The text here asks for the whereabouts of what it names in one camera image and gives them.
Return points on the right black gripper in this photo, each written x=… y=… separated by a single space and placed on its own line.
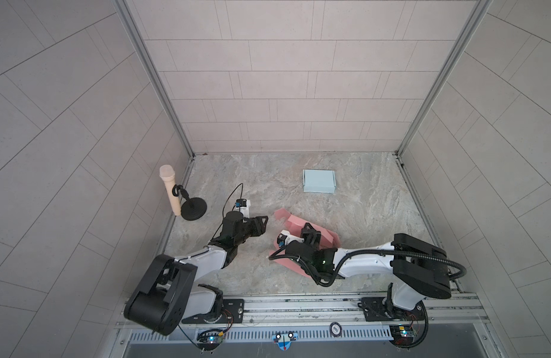
x=308 y=236

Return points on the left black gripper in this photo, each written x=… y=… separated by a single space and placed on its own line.
x=255 y=226

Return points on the light blue paper box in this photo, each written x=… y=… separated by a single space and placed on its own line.
x=319 y=181

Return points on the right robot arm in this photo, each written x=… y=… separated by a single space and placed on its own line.
x=422 y=268

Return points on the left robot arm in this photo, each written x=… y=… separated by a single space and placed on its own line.
x=168 y=292

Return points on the black round microphone stand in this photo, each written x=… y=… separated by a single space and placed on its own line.
x=192 y=208

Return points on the round black white badge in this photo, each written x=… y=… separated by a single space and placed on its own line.
x=335 y=329

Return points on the blue sticker with eyes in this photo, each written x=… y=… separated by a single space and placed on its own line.
x=284 y=340

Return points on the right green circuit board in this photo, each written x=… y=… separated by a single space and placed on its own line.
x=403 y=335

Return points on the green circuit board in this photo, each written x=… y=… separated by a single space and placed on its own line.
x=211 y=339
x=403 y=335

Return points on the left green circuit board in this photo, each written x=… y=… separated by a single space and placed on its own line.
x=211 y=339

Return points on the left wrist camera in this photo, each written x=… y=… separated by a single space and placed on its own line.
x=242 y=206

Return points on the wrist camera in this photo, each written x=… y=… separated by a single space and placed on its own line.
x=285 y=238
x=242 y=206

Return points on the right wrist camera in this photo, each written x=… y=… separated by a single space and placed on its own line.
x=285 y=238

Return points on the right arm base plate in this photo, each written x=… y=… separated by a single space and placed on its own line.
x=375 y=310

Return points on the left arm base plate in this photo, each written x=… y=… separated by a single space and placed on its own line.
x=232 y=312

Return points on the aluminium mounting rail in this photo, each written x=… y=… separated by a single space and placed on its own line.
x=286 y=311

